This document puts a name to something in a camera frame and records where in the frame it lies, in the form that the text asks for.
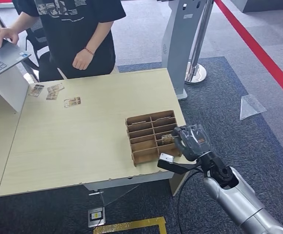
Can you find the dark grey low platform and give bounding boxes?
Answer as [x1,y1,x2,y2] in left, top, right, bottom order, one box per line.
[230,0,283,14]

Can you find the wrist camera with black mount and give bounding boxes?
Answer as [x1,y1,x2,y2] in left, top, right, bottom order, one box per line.
[157,153,202,176]

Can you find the brown wooden card organizer tray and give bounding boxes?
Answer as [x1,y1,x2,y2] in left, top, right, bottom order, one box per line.
[126,110,183,167]

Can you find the black cable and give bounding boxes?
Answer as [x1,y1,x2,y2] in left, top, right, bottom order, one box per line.
[176,170,203,234]

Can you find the red barrier belt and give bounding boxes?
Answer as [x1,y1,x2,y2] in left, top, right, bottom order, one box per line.
[213,0,283,107]

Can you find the person's right hand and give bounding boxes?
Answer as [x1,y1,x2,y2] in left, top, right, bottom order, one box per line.
[0,27,20,48]

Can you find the metal floor socket box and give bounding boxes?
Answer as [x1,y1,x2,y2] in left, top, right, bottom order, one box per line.
[87,207,106,228]

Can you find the person's left hand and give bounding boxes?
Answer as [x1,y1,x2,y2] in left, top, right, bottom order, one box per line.
[72,49,94,71]

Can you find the grey laptop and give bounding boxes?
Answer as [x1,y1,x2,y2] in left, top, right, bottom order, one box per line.
[0,0,32,82]

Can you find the black chair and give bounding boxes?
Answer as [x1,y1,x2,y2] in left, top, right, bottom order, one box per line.
[11,0,67,82]

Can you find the clear triangular floor piece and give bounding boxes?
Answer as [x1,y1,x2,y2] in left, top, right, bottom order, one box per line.
[240,94,267,121]

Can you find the grey kiosk stand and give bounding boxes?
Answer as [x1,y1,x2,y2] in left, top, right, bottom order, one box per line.
[157,0,214,101]

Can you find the person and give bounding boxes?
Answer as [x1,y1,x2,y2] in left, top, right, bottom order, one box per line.
[0,0,127,82]

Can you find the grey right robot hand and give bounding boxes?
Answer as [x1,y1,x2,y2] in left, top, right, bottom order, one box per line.
[172,124,213,162]

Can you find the white laptop stand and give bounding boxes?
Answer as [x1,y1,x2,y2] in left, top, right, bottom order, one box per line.
[0,66,30,121]

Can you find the chrome stanchion post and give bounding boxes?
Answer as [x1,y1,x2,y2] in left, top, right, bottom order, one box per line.
[185,0,214,85]

